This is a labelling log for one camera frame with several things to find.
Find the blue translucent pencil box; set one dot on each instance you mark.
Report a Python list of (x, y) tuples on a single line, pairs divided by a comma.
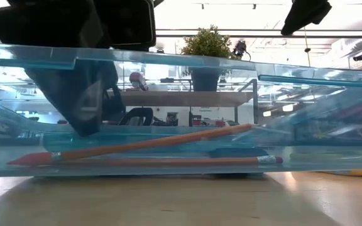
[(168, 59)]

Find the dark blue eraser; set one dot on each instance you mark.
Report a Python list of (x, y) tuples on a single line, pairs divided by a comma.
[(237, 152)]

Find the red storage cart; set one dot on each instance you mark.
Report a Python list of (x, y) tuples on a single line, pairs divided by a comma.
[(207, 122)]

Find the person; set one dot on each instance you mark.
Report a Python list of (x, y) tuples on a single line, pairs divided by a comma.
[(171, 119)]

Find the black ceiling spotlight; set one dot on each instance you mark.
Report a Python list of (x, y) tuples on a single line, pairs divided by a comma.
[(240, 48), (360, 56)]

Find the wooden shelf black legs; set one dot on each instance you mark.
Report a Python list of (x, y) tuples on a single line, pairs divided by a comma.
[(184, 99)]

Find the orange pencil pink eraser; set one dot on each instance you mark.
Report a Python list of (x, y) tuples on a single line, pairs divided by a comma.
[(184, 162)]

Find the green potted plant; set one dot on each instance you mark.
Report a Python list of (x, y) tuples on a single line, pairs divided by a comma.
[(207, 44)]

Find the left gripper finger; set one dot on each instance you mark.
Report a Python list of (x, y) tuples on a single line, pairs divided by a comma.
[(112, 94), (77, 97)]

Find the orange pencil red cap eraser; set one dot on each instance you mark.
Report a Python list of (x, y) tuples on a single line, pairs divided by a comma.
[(137, 146)]

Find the red stapler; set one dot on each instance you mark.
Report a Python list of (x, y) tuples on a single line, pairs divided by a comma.
[(137, 80)]

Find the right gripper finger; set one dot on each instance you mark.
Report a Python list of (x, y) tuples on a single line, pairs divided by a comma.
[(300, 15)]

